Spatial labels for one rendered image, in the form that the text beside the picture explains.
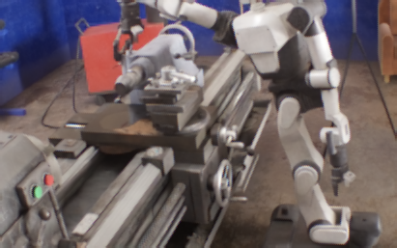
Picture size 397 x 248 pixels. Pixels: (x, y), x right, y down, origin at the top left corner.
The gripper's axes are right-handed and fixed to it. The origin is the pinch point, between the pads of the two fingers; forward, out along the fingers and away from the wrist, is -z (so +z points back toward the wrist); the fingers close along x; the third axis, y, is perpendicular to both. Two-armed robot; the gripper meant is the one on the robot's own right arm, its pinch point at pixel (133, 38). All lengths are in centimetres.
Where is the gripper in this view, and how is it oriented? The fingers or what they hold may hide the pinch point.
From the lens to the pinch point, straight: 226.3
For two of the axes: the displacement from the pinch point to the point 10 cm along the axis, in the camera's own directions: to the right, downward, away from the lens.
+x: 7.5, -3.5, 5.6
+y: -6.5, -2.6, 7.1
